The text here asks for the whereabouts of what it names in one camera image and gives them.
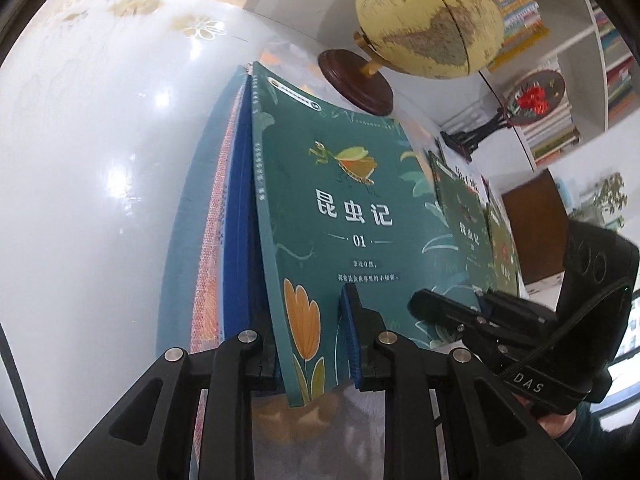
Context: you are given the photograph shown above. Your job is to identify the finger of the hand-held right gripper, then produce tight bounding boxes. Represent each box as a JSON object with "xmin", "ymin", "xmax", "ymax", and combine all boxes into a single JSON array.
[
  {"xmin": 409, "ymin": 289, "xmax": 501, "ymax": 358},
  {"xmin": 479, "ymin": 291, "xmax": 557, "ymax": 332}
]

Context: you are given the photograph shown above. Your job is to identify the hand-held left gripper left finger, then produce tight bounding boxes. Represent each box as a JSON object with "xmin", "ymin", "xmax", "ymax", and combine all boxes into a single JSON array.
[{"xmin": 55, "ymin": 330, "xmax": 282, "ymax": 480}]

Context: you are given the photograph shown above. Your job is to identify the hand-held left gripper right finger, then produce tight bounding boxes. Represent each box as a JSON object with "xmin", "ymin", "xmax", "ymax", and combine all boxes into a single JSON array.
[{"xmin": 339, "ymin": 284, "xmax": 583, "ymax": 480}]

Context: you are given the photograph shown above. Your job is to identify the olive green book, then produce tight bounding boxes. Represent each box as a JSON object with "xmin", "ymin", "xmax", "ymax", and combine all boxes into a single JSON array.
[{"xmin": 487, "ymin": 210, "xmax": 523, "ymax": 296}]

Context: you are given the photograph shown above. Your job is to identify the plain blue book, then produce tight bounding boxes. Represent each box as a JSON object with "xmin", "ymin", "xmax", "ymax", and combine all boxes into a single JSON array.
[{"xmin": 220, "ymin": 67, "xmax": 281, "ymax": 396}]

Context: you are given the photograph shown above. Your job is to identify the teal green book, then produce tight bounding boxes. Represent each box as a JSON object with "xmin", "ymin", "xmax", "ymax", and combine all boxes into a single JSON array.
[{"xmin": 250, "ymin": 61, "xmax": 493, "ymax": 408}]

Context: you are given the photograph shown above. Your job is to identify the person's right forearm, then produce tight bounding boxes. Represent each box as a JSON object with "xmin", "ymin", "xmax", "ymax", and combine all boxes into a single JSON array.
[{"xmin": 555, "ymin": 375, "xmax": 640, "ymax": 480}]

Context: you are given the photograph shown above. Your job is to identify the row of white-spined books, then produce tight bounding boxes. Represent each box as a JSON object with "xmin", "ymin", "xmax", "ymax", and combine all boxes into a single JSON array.
[{"xmin": 520, "ymin": 60, "xmax": 583, "ymax": 161}]

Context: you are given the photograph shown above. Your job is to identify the row of colourful shelf books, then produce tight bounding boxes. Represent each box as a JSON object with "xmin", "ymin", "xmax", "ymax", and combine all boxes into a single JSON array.
[
  {"xmin": 590, "ymin": 2, "xmax": 618, "ymax": 56},
  {"xmin": 602, "ymin": 45, "xmax": 640, "ymax": 123}
]

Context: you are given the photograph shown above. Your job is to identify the row of yellow books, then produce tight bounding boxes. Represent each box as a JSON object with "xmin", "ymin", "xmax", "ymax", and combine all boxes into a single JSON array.
[{"xmin": 472, "ymin": 0, "xmax": 548, "ymax": 71}]

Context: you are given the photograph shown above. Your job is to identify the person's right hand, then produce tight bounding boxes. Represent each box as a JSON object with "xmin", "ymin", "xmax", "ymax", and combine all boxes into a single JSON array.
[{"xmin": 519, "ymin": 399, "xmax": 582, "ymax": 442}]

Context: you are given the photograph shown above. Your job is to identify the brown wooden cabinet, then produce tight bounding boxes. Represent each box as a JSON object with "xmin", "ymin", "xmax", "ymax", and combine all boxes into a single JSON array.
[{"xmin": 500, "ymin": 182, "xmax": 571, "ymax": 291}]

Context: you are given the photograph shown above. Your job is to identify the dark green book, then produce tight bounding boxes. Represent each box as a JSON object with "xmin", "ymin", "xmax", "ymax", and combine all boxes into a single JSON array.
[{"xmin": 427, "ymin": 150, "xmax": 496, "ymax": 293}]

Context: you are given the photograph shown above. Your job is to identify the potted plant in white pot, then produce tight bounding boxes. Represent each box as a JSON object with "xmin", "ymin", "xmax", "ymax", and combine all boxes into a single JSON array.
[{"xmin": 585, "ymin": 172, "xmax": 628, "ymax": 231}]

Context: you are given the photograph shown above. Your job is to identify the white book with brown landscape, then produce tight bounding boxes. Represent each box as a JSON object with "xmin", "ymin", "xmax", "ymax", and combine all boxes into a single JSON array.
[{"xmin": 447, "ymin": 160, "xmax": 491, "ymax": 196}]

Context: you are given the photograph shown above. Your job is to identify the round embroidered fan on stand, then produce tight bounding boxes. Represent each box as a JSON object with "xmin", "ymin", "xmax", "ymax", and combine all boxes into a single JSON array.
[{"xmin": 440, "ymin": 69, "xmax": 566, "ymax": 161}]

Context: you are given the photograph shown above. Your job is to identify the white bookshelf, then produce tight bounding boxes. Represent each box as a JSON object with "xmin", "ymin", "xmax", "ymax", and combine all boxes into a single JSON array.
[{"xmin": 470, "ymin": 0, "xmax": 640, "ymax": 171}]

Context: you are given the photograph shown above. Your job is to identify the yellow globe on wooden base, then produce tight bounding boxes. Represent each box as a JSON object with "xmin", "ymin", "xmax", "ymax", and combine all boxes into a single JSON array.
[{"xmin": 318, "ymin": 0, "xmax": 505, "ymax": 116}]

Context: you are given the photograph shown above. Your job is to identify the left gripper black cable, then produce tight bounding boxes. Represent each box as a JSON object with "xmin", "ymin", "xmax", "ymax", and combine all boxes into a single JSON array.
[{"xmin": 0, "ymin": 332, "xmax": 53, "ymax": 480}]

